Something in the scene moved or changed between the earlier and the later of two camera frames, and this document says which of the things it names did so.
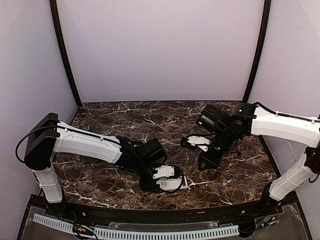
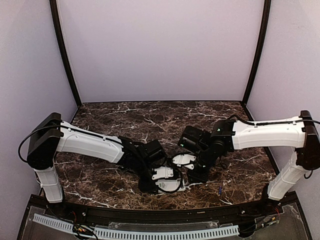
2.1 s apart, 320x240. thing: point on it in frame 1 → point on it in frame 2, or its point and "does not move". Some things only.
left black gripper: (146, 184) does not move
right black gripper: (211, 155) → (195, 177)
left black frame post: (55, 13) does not move
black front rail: (93, 213) does not move
